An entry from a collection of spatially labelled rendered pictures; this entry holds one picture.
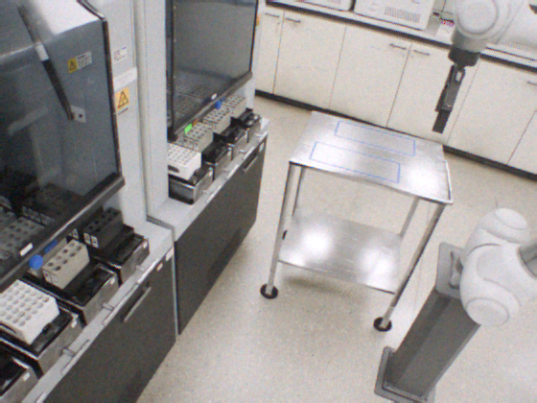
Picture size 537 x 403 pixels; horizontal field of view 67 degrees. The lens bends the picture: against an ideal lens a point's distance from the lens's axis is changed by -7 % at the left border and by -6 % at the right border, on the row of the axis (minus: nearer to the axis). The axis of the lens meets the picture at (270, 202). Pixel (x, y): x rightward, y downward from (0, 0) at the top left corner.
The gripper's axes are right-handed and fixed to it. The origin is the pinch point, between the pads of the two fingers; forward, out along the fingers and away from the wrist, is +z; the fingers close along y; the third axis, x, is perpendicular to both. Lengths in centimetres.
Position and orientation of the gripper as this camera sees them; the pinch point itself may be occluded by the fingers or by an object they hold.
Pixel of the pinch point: (439, 118)
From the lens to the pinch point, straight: 126.0
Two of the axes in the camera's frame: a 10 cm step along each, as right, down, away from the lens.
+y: 3.6, -5.5, 7.5
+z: -1.2, 7.7, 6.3
